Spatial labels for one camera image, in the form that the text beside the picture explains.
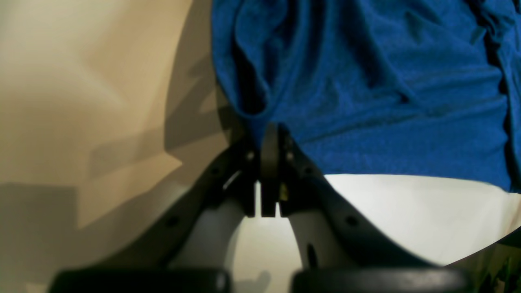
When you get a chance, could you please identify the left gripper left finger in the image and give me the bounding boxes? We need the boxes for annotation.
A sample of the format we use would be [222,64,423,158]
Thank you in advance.
[50,139,257,293]

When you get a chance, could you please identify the dark blue t-shirt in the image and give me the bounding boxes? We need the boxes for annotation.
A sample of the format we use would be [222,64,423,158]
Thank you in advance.
[211,0,520,193]

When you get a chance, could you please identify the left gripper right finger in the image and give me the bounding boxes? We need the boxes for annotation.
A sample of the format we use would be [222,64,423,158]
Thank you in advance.
[260,123,476,293]

